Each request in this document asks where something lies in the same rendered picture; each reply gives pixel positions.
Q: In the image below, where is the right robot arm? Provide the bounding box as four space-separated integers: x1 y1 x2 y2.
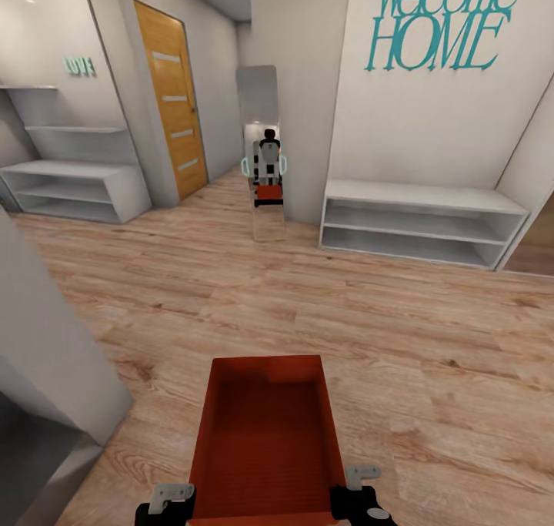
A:
329 464 398 526

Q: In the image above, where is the storage box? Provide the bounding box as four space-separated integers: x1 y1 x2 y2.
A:
186 354 347 526

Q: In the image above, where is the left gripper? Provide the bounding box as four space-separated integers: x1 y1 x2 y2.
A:
135 488 196 526

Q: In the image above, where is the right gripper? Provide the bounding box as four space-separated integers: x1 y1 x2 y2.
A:
329 485 378 524

